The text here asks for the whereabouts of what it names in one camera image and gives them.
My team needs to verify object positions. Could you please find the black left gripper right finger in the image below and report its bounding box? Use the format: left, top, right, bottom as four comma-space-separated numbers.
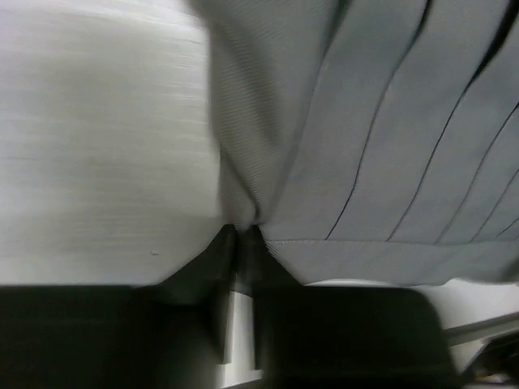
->
242, 226, 301, 370

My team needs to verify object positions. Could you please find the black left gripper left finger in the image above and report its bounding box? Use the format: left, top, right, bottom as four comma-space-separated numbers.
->
153, 224, 235, 363

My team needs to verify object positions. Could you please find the grey pleated skirt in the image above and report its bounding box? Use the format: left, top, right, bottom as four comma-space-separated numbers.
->
193, 1, 518, 285

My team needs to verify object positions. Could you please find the aluminium front table rail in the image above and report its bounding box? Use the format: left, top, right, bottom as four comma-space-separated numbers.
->
444, 313, 519, 346

